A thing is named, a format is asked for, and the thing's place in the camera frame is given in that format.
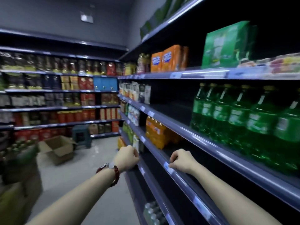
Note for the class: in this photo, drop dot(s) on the person's left hand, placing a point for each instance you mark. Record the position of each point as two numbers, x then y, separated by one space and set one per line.
125 158

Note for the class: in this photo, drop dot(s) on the person's right hand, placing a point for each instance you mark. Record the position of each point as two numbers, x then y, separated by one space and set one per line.
184 161

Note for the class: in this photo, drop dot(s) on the person's left forearm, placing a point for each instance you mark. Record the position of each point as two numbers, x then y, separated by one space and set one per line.
77 199

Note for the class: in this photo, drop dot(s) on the person's right forearm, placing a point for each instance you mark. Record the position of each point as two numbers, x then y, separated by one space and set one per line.
229 199

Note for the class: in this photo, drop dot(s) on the white blue price label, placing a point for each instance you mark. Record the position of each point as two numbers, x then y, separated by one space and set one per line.
168 168
151 114
175 75
142 108

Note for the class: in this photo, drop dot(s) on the row of small green bottles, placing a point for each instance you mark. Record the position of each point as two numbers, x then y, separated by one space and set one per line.
128 131

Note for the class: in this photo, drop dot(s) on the row of orange soda bottles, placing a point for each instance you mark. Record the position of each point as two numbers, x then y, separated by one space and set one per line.
159 133

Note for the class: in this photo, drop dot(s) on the teal plastic stool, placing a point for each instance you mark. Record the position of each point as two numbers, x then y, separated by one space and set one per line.
80 135

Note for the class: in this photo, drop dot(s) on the row of clear water bottles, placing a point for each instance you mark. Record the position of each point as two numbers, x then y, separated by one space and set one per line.
152 213

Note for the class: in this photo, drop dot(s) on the open cardboard box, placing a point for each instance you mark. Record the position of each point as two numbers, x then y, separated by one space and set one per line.
61 149

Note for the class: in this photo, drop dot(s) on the rows of assorted packaged groceries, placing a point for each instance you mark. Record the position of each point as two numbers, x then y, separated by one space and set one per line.
70 117

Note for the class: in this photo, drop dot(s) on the row of blue cartons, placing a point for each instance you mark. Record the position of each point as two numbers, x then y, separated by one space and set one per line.
105 84

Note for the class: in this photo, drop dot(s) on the row of large green bottles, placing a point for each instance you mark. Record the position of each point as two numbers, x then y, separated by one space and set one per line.
257 124

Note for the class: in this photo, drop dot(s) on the long grocery shelving rack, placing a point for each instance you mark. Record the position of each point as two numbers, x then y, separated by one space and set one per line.
58 108

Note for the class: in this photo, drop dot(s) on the row of yellow drink bottles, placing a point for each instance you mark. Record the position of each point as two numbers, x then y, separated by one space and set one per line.
130 69

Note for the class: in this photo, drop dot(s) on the case of green bottles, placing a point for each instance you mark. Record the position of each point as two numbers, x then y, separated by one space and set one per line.
18 161

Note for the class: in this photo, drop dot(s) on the white wall emergency light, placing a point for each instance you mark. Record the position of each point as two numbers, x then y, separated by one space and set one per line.
86 18

